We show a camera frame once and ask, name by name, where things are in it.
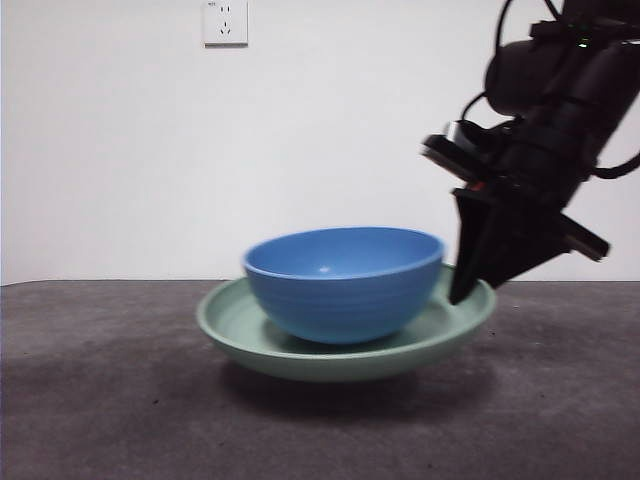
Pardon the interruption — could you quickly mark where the blue ribbed bowl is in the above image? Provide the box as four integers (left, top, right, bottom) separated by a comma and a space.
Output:
242, 226, 446, 345

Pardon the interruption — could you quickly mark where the pale green round plate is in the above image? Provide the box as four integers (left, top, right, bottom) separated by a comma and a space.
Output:
195, 263, 498, 384

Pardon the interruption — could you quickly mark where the long black cable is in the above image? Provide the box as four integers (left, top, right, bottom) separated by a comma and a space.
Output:
592, 148, 640, 180

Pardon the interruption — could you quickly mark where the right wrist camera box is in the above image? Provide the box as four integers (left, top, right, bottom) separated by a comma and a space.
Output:
446, 118, 494, 156

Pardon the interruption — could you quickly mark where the thin black cable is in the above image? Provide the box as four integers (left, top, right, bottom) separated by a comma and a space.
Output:
494, 0, 517, 54

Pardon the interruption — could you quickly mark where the white wall socket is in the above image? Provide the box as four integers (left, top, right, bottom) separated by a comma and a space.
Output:
202, 0, 249, 50

